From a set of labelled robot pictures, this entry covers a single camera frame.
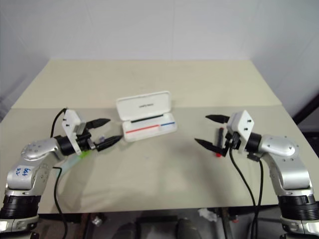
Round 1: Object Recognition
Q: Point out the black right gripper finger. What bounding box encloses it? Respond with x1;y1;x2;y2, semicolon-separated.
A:
194;138;229;158
205;114;229;124

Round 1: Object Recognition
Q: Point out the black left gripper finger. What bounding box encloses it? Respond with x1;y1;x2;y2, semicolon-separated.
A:
86;118;112;130
96;135;123;152

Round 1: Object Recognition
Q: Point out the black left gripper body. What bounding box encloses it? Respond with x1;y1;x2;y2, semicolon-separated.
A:
75;127;98;151

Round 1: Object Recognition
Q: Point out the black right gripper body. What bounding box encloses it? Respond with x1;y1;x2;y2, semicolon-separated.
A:
224;131;242;150

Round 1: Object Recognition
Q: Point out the black marker with red cap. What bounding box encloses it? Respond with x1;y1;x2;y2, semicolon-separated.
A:
215;127;224;158

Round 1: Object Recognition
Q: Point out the white hard pencil case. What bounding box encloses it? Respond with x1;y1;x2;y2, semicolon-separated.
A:
116;91;179;143

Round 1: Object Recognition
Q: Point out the thin black pen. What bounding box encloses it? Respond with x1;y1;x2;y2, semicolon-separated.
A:
131;114;165;123

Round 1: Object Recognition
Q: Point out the crumpled white paper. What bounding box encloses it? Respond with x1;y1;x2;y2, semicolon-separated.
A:
198;208;218;223

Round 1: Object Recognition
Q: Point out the dark rounded shape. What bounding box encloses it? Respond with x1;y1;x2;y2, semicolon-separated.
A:
175;217;202;239

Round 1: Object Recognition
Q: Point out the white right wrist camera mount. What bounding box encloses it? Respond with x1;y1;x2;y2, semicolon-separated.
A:
226;109;255;153

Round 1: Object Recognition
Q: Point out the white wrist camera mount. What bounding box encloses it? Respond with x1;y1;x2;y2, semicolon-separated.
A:
61;109;87;154
226;109;255;153

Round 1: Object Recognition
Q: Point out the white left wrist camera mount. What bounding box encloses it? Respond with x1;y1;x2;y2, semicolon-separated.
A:
61;109;87;154

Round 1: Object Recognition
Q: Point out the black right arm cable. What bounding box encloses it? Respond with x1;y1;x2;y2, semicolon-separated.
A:
229;139;265;239

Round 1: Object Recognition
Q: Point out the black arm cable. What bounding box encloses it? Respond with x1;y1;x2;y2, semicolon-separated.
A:
50;107;69;239
229;139;265;239

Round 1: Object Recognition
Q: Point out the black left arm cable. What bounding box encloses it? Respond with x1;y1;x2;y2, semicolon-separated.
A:
50;107;69;239

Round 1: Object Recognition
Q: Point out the black diagonal frame beam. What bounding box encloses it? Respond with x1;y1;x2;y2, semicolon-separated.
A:
292;84;319;126

